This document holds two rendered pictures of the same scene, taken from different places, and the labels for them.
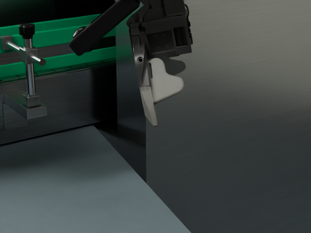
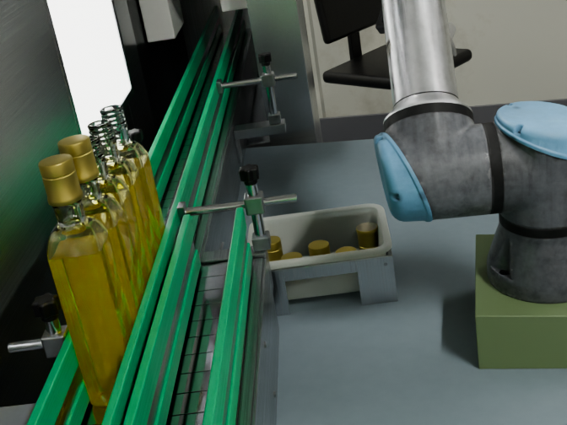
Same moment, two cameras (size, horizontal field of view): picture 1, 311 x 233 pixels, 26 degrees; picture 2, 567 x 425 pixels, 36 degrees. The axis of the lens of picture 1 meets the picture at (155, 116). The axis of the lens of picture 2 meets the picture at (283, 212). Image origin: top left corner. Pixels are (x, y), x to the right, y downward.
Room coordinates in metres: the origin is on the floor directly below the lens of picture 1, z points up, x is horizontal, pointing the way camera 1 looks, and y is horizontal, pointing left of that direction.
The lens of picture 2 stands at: (0.08, 1.61, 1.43)
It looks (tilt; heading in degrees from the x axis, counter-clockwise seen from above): 24 degrees down; 308
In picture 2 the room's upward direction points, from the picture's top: 10 degrees counter-clockwise
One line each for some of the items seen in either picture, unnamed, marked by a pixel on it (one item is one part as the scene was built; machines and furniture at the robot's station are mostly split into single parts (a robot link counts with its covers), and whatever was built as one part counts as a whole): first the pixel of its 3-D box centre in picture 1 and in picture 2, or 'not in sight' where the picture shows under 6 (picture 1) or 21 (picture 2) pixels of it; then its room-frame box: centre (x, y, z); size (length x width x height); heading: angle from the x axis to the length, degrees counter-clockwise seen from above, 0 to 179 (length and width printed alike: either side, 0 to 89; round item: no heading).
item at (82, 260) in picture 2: not in sight; (96, 309); (0.77, 1.10, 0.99); 0.06 x 0.06 x 0.21; 34
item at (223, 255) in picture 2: not in sight; (237, 272); (0.84, 0.78, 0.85); 0.09 x 0.04 x 0.07; 34
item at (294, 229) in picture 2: not in sight; (320, 256); (0.81, 0.62, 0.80); 0.22 x 0.17 x 0.09; 34
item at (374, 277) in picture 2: not in sight; (304, 264); (0.83, 0.64, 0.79); 0.27 x 0.17 x 0.08; 34
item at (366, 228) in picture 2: not in sight; (368, 239); (0.77, 0.53, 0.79); 0.04 x 0.04 x 0.04
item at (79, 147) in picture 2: not in sight; (78, 158); (0.79, 1.05, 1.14); 0.04 x 0.04 x 0.04
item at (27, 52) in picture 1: (25, 82); (261, 107); (1.18, 0.24, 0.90); 0.17 x 0.05 x 0.23; 34
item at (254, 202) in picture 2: not in sight; (238, 210); (0.83, 0.77, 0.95); 0.17 x 0.03 x 0.12; 34
